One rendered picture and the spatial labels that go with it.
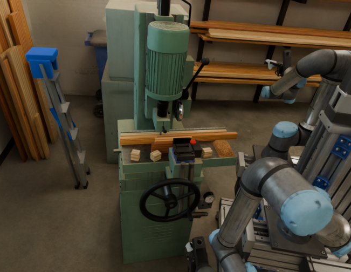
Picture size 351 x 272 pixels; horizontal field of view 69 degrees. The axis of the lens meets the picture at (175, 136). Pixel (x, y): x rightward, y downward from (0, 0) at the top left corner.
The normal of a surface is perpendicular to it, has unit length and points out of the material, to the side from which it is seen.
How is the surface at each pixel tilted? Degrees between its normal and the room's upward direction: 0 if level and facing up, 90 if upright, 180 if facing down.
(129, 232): 90
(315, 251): 0
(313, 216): 85
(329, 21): 90
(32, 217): 0
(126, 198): 90
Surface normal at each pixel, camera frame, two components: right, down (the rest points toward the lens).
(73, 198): 0.10, -0.82
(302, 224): 0.26, 0.50
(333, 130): -0.14, 0.56
